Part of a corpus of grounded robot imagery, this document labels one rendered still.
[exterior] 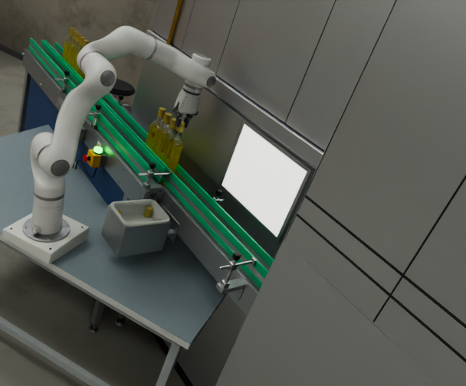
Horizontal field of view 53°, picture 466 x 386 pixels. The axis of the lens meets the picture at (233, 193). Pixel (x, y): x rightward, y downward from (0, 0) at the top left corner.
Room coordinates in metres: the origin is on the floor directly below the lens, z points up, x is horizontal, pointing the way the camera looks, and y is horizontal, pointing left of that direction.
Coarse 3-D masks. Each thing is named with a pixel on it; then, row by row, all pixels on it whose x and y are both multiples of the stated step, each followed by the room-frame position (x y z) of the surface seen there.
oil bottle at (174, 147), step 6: (174, 138) 2.00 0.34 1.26; (168, 144) 2.00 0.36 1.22; (174, 144) 1.97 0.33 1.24; (180, 144) 1.99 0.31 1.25; (168, 150) 1.99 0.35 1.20; (174, 150) 1.98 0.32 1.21; (180, 150) 2.00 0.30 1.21; (168, 156) 1.98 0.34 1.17; (174, 156) 1.98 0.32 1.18; (168, 162) 1.97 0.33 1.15; (174, 162) 1.99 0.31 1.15; (174, 168) 2.00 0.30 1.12
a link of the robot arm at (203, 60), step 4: (192, 56) 1.98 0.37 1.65; (196, 56) 1.97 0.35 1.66; (200, 56) 1.98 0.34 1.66; (204, 56) 2.00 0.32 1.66; (196, 60) 1.97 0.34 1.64; (200, 60) 1.97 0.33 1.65; (204, 60) 1.97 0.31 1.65; (208, 60) 1.99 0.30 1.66; (204, 64) 1.97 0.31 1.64; (208, 64) 1.99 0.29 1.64; (188, 84) 1.97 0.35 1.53; (192, 84) 1.97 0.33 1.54; (196, 84) 1.97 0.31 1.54
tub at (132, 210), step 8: (136, 200) 1.78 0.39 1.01; (144, 200) 1.80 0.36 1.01; (152, 200) 1.83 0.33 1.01; (112, 208) 1.65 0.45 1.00; (120, 208) 1.72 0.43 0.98; (128, 208) 1.74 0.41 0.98; (136, 208) 1.77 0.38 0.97; (144, 208) 1.80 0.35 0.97; (160, 208) 1.78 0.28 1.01; (120, 216) 1.61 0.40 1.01; (128, 216) 1.74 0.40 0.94; (136, 216) 1.77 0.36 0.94; (152, 216) 1.80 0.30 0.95; (160, 216) 1.77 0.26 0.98; (168, 216) 1.75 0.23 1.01; (128, 224) 1.58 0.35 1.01; (136, 224) 1.60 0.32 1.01; (144, 224) 1.63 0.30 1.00
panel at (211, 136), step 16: (208, 96) 2.11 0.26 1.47; (208, 112) 2.08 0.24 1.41; (224, 112) 2.01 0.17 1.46; (192, 128) 2.13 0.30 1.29; (208, 128) 2.06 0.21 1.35; (224, 128) 1.99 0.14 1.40; (240, 128) 1.92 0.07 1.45; (256, 128) 1.87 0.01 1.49; (192, 144) 2.11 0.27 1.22; (208, 144) 2.03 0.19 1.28; (224, 144) 1.97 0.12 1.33; (272, 144) 1.79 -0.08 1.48; (192, 160) 2.08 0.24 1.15; (208, 160) 2.01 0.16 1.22; (224, 160) 1.94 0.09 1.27; (224, 176) 1.92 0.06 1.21; (304, 192) 1.65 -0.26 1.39; (288, 224) 1.65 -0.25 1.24
